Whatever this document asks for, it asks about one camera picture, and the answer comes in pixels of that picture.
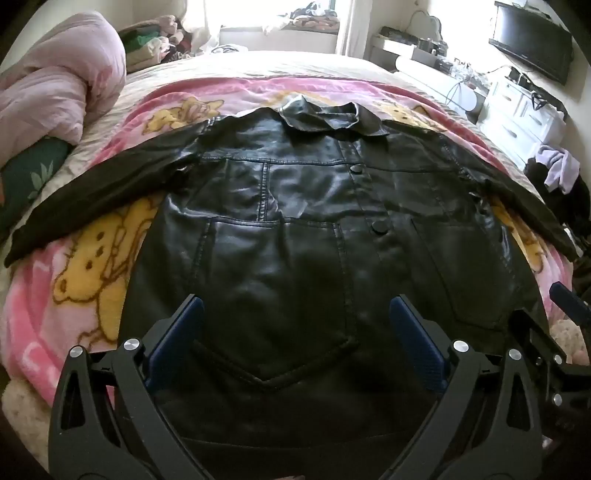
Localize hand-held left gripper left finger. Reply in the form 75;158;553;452
48;295;213;480

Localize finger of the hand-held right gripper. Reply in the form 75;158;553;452
549;281;591;322
510;310;591;416

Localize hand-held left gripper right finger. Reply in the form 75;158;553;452
379;296;542;480

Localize black leather jacket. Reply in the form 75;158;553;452
4;95;578;480

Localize pile of folded clothes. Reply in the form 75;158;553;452
117;14;200;73

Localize clothes on window sill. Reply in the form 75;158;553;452
263;0;342;34

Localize cream fluffy plush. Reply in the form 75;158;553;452
551;318;583;366

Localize pink bear printed blanket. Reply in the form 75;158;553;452
0;76;578;416

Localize light purple cloth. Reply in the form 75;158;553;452
536;145;581;195

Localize white drawer dresser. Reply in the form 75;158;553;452
480;76;567;165

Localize green leaf print pillow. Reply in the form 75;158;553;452
0;136;73;241

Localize white desk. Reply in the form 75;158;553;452
369;37;490;124

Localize pink quilt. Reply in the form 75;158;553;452
0;11;126;145

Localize bed with beige sheet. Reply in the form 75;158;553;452
0;48;591;462

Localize cloud shaped mirror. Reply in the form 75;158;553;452
412;9;445;43

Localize white curtain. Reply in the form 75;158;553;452
182;0;223;52

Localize black wall television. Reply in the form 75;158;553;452
488;1;573;86

